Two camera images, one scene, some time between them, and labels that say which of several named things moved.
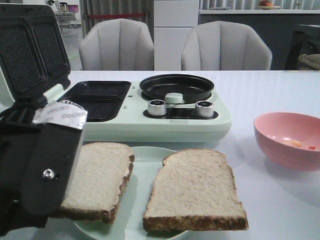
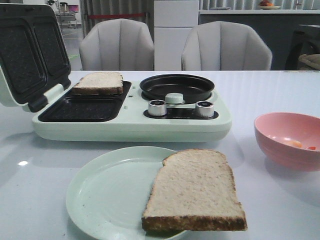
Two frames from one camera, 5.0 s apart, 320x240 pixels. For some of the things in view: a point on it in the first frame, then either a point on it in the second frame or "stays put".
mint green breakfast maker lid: (33, 55) stays put
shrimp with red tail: (311, 148) stays put
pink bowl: (289, 140) stays put
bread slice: (100, 170) → (99, 83)
